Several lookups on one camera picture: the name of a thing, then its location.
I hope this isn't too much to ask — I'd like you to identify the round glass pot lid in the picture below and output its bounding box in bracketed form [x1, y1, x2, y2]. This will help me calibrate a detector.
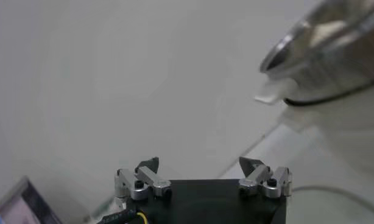
[292, 184, 374, 224]

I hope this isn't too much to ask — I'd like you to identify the perforated steel steamer basket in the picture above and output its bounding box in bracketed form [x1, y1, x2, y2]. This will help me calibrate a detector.
[254, 0, 374, 107]

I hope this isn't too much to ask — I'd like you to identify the laptop screen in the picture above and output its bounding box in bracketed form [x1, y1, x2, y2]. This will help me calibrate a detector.
[0, 176, 63, 224]

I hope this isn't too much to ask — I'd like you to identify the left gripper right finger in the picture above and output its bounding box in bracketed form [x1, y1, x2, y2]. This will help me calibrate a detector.
[238, 156, 293, 199]

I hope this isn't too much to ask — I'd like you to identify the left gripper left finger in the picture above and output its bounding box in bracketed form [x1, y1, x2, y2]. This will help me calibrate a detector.
[114, 156, 172, 201]

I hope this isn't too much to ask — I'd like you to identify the white electric pot base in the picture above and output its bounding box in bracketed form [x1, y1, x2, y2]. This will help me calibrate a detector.
[278, 79, 374, 183]

